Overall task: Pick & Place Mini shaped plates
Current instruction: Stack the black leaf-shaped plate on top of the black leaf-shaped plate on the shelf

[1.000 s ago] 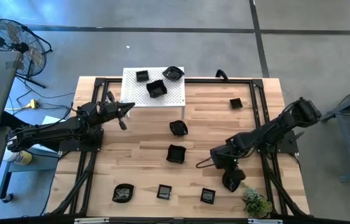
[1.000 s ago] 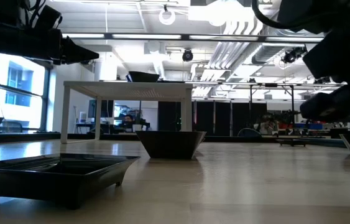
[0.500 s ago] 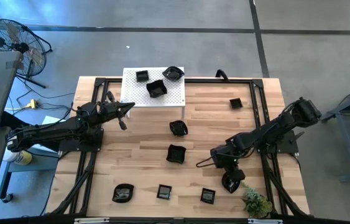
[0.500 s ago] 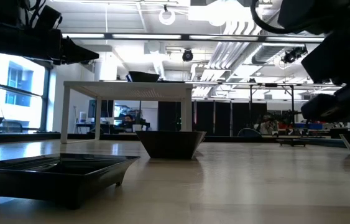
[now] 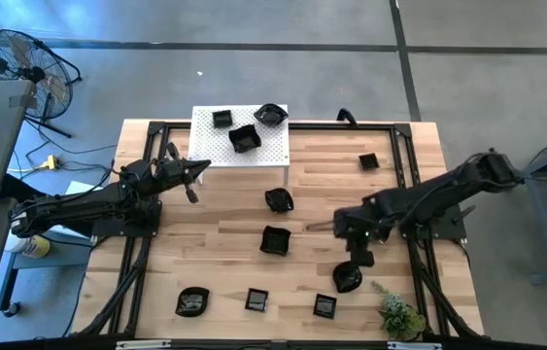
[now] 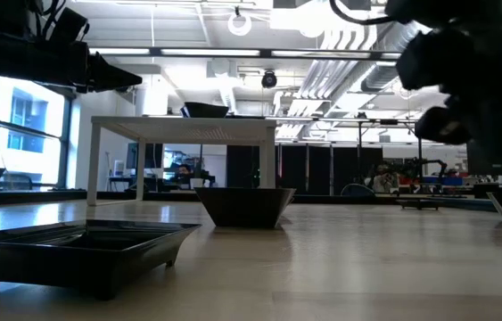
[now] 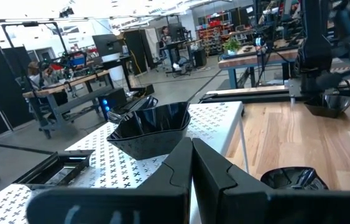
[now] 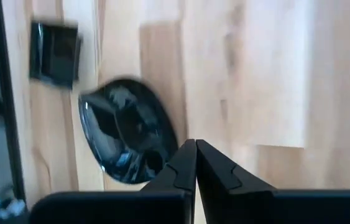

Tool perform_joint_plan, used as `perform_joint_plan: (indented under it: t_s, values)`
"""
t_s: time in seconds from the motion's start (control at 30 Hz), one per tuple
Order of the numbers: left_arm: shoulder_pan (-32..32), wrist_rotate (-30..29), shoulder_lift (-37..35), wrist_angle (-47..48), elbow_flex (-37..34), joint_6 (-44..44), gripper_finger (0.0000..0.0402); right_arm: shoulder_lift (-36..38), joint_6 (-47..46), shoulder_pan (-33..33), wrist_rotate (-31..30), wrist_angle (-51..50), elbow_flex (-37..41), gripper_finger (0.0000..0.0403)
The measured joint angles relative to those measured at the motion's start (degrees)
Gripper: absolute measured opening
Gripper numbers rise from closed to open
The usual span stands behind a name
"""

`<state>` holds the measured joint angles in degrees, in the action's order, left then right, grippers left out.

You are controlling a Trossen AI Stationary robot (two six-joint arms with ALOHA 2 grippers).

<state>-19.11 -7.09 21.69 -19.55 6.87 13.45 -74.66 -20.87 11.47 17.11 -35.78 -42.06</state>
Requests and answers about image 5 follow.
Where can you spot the silver metal bracket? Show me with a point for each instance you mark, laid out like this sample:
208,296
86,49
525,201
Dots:
143,344
414,345

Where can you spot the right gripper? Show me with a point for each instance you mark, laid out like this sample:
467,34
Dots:
363,223

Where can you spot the blue-grey low cart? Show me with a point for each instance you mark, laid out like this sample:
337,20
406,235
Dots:
44,260

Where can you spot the black small square dish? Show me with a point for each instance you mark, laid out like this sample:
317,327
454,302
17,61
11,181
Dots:
222,118
368,161

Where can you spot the yellow power adapter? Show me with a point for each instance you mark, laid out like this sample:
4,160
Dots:
51,162

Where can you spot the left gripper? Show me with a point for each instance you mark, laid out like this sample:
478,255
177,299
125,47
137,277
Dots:
171,175

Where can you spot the black flat square plate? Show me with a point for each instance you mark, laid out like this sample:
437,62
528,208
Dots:
325,306
257,299

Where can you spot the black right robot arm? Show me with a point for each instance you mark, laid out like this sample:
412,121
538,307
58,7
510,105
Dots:
448,189

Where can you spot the black wavy square plate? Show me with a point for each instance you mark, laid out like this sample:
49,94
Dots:
275,240
245,138

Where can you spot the black floor fan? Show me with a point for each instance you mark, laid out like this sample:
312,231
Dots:
35,74

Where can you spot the white yellow wipes canister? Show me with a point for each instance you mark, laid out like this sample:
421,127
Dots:
27,244

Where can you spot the small green potted plant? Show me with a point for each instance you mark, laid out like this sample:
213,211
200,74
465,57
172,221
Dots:
399,316

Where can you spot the white paper sheet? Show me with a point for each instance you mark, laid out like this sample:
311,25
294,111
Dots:
78,187

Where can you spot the black hook-shaped clamp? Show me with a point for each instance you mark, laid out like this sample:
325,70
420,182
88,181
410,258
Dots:
347,116

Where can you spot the black oval plate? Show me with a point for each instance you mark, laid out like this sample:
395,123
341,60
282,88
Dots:
346,281
192,301

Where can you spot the white perforated riser shelf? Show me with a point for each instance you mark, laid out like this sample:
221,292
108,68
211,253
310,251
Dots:
215,146

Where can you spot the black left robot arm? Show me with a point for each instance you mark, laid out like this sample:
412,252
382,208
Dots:
83,204

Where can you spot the black rounded plate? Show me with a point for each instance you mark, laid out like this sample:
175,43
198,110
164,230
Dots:
279,199
270,115

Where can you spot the black table edge rail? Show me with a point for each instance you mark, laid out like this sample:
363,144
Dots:
496,346

